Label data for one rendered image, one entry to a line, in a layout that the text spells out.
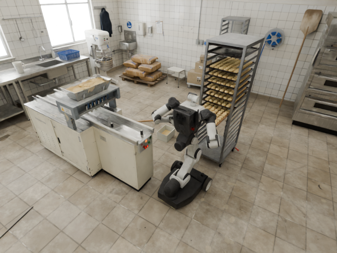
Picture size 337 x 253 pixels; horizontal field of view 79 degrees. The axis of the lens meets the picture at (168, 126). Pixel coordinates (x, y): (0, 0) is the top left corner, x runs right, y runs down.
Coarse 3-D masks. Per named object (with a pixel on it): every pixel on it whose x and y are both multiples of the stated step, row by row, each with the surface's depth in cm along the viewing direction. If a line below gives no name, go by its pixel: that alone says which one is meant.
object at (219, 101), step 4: (208, 96) 286; (212, 96) 287; (240, 96) 290; (208, 100) 280; (212, 100) 276; (216, 100) 277; (220, 100) 276; (224, 100) 277; (236, 100) 279; (220, 104) 271; (224, 104) 267; (228, 104) 267
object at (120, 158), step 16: (96, 128) 256; (112, 128) 255; (128, 128) 256; (112, 144) 252; (128, 144) 233; (112, 160) 271; (128, 160) 249; (144, 160) 258; (112, 176) 299; (128, 176) 267; (144, 176) 272
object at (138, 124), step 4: (56, 92) 333; (60, 92) 325; (64, 92) 324; (64, 96) 324; (100, 108) 284; (104, 108) 284; (104, 112) 283; (108, 112) 278; (112, 112) 275; (112, 116) 277; (116, 116) 272; (120, 116) 267; (124, 116) 267; (124, 120) 267; (128, 120) 262; (132, 120) 259; (132, 124) 261; (136, 124) 257; (140, 124) 252; (144, 124) 252; (140, 128) 256; (144, 128) 251; (148, 128) 247; (152, 128) 246; (152, 132) 247
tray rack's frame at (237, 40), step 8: (216, 40) 234; (224, 40) 235; (232, 40) 236; (240, 40) 237; (248, 40) 238; (256, 40) 239; (224, 56) 296; (256, 64) 274; (248, 96) 300; (240, 120) 325; (240, 128) 331; (200, 144) 343; (232, 144) 345; (208, 152) 326; (216, 152) 327; (216, 160) 311; (224, 160) 316
